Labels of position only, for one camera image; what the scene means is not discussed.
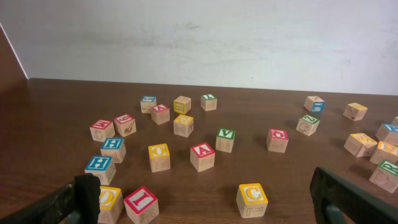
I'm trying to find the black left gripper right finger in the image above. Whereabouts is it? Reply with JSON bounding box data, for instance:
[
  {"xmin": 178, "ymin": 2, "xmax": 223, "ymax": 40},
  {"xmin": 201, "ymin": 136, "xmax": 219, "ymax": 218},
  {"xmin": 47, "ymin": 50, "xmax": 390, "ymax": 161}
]
[{"xmin": 310, "ymin": 167, "xmax": 397, "ymax": 224}]

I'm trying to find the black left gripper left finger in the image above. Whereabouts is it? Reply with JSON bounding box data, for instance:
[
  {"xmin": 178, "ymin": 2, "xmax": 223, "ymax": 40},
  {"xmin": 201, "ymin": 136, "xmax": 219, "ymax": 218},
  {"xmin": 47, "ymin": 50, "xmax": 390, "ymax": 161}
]
[{"xmin": 1, "ymin": 174, "xmax": 101, "ymax": 223}]

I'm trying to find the yellow C letter block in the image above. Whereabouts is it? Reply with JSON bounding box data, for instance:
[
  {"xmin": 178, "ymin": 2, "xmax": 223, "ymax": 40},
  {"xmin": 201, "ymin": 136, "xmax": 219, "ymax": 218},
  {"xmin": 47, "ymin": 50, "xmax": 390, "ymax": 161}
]
[{"xmin": 236, "ymin": 183, "xmax": 269, "ymax": 218}]

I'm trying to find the blue P letter block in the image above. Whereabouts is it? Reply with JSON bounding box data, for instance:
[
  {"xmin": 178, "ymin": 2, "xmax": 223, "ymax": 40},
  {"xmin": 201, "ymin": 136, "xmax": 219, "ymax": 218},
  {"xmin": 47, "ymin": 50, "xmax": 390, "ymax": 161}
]
[{"xmin": 376, "ymin": 123, "xmax": 398, "ymax": 146}]

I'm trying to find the green V letter block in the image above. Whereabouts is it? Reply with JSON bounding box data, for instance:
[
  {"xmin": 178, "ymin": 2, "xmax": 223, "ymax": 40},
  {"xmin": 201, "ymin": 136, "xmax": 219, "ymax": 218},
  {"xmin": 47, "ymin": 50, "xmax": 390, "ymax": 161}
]
[{"xmin": 216, "ymin": 128, "xmax": 236, "ymax": 153}]

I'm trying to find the yellow Q letter block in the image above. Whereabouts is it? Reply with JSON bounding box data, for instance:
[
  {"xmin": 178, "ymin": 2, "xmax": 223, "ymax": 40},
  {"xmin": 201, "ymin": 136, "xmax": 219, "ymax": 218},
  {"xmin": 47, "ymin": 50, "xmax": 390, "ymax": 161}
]
[{"xmin": 98, "ymin": 186, "xmax": 124, "ymax": 224}]

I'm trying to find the blue H block near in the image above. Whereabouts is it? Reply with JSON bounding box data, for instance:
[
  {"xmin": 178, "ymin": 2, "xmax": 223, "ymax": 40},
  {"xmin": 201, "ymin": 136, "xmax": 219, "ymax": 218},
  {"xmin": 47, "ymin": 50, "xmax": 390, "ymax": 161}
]
[{"xmin": 85, "ymin": 156, "xmax": 116, "ymax": 185}]

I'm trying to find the blue h block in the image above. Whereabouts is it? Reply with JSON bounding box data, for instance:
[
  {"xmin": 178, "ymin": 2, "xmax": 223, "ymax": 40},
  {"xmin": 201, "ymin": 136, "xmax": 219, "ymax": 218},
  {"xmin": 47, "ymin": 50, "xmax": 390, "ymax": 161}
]
[
  {"xmin": 85, "ymin": 156, "xmax": 116, "ymax": 185},
  {"xmin": 100, "ymin": 138, "xmax": 126, "ymax": 163}
]

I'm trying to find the green R block upper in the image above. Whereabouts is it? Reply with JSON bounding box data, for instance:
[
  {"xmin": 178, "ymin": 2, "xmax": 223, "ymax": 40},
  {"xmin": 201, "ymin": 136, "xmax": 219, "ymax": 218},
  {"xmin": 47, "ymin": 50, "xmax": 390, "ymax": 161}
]
[{"xmin": 369, "ymin": 159, "xmax": 397, "ymax": 194}]

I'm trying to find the yellow block cluster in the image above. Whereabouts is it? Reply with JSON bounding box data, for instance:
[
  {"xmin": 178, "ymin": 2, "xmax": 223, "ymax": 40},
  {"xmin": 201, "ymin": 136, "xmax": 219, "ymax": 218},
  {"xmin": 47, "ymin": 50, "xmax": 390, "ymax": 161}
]
[
  {"xmin": 369, "ymin": 141, "xmax": 397, "ymax": 164},
  {"xmin": 174, "ymin": 114, "xmax": 193, "ymax": 138},
  {"xmin": 344, "ymin": 133, "xmax": 377, "ymax": 157}
]

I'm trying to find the red I letter block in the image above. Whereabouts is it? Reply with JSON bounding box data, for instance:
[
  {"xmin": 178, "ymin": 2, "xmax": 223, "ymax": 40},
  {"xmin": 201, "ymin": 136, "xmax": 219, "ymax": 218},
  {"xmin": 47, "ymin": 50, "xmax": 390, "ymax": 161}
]
[{"xmin": 124, "ymin": 186, "xmax": 159, "ymax": 224}]

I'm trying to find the blue H block far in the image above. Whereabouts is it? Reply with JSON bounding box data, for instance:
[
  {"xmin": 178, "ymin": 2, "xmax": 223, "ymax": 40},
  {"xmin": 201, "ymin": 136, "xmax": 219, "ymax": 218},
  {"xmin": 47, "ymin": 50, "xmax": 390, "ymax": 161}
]
[{"xmin": 100, "ymin": 138, "xmax": 126, "ymax": 163}]

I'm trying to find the yellow block cluster middle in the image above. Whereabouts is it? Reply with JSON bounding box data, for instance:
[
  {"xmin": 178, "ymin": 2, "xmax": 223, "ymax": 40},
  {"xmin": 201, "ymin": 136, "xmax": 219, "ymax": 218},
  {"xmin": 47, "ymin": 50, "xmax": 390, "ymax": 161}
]
[{"xmin": 369, "ymin": 141, "xmax": 397, "ymax": 164}]

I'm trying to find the red M letter block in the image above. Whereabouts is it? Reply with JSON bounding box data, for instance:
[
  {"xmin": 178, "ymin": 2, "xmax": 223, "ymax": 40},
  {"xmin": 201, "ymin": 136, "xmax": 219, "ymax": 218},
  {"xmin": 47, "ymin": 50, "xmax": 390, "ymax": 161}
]
[{"xmin": 90, "ymin": 119, "xmax": 115, "ymax": 142}]

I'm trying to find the green Z letter block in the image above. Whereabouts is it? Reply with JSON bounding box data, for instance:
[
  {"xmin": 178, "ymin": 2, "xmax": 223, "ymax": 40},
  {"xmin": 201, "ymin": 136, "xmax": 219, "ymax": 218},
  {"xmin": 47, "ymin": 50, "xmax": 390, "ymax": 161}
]
[{"xmin": 296, "ymin": 114, "xmax": 320, "ymax": 136}]

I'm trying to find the red O letter block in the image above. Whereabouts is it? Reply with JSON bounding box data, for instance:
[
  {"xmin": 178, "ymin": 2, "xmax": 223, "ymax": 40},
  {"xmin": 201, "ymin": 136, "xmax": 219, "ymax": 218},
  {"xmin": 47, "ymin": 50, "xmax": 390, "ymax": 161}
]
[{"xmin": 266, "ymin": 129, "xmax": 289, "ymax": 153}]

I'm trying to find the red 9 number block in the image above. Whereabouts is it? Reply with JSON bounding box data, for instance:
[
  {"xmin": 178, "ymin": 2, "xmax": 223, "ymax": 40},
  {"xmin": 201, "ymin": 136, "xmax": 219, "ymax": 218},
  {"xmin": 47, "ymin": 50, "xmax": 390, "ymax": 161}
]
[{"xmin": 114, "ymin": 114, "xmax": 136, "ymax": 137}]

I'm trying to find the yellow block far top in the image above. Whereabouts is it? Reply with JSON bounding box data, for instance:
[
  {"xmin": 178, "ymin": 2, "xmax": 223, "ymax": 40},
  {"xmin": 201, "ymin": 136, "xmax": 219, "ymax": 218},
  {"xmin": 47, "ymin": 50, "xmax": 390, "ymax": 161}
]
[{"xmin": 343, "ymin": 103, "xmax": 368, "ymax": 121}]

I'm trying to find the yellow O letter block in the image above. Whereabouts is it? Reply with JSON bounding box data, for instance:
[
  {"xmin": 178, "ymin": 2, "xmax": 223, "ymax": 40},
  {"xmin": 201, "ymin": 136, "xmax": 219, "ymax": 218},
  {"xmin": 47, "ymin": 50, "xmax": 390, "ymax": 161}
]
[{"xmin": 148, "ymin": 143, "xmax": 170, "ymax": 172}]

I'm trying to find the blue sided top block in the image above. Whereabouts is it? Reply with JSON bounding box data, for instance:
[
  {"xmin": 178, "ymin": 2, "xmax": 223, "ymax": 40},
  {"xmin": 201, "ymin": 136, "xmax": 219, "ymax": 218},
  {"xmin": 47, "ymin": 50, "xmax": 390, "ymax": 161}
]
[{"xmin": 304, "ymin": 96, "xmax": 325, "ymax": 113}]

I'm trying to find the red A block far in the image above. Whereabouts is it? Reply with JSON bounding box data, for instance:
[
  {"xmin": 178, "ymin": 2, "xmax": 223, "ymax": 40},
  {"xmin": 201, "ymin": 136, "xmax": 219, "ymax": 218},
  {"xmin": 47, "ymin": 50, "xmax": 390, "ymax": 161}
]
[{"xmin": 150, "ymin": 104, "xmax": 170, "ymax": 124}]

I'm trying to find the blue 5 number block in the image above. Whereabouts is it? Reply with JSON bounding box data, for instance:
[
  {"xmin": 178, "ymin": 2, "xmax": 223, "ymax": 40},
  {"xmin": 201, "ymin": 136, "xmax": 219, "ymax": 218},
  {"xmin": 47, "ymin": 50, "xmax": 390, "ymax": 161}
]
[{"xmin": 141, "ymin": 96, "xmax": 157, "ymax": 113}]

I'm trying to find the red A letter block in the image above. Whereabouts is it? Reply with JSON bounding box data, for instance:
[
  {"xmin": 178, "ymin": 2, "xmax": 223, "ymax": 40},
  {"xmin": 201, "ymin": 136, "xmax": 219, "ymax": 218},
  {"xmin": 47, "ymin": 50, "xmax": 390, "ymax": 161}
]
[{"xmin": 190, "ymin": 142, "xmax": 215, "ymax": 172}]

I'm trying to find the yellow sided plain block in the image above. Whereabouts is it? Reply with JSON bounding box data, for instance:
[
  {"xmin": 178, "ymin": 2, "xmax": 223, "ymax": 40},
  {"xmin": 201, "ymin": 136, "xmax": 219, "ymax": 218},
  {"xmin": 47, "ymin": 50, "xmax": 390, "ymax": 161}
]
[{"xmin": 174, "ymin": 96, "xmax": 192, "ymax": 114}]

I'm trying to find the green L letter block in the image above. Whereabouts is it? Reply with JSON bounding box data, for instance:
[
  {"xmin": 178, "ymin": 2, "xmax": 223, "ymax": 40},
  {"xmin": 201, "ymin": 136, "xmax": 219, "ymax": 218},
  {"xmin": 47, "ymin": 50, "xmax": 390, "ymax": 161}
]
[{"xmin": 201, "ymin": 94, "xmax": 217, "ymax": 111}]

